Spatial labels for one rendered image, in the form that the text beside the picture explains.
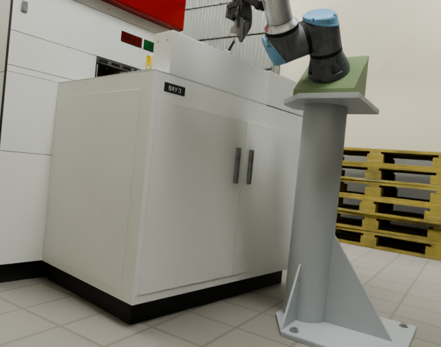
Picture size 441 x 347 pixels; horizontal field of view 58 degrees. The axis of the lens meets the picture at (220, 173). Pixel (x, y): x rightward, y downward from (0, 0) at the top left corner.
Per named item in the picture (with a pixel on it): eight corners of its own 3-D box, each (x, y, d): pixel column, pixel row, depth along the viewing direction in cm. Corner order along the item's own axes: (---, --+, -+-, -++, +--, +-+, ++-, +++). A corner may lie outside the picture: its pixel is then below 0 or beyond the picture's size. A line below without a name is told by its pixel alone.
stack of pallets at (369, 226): (298, 235, 357) (307, 144, 356) (325, 228, 424) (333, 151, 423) (445, 262, 296) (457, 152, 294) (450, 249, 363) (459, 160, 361)
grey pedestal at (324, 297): (416, 330, 150) (439, 112, 149) (398, 376, 113) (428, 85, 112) (289, 296, 177) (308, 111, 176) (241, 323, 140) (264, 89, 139)
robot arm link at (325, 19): (348, 47, 138) (343, 9, 130) (311, 61, 139) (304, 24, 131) (334, 36, 148) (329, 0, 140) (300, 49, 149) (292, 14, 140)
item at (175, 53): (150, 75, 134) (154, 34, 134) (249, 105, 175) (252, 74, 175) (168, 73, 128) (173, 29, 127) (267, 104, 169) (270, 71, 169)
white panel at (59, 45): (4, 71, 151) (14, -35, 151) (167, 109, 212) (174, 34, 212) (7, 70, 149) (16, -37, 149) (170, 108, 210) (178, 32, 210)
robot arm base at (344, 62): (356, 61, 149) (353, 36, 143) (341, 83, 141) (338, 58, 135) (317, 62, 158) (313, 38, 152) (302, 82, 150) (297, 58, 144)
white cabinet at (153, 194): (39, 279, 166) (57, 83, 164) (200, 256, 238) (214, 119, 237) (131, 334, 123) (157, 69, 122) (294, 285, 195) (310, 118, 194)
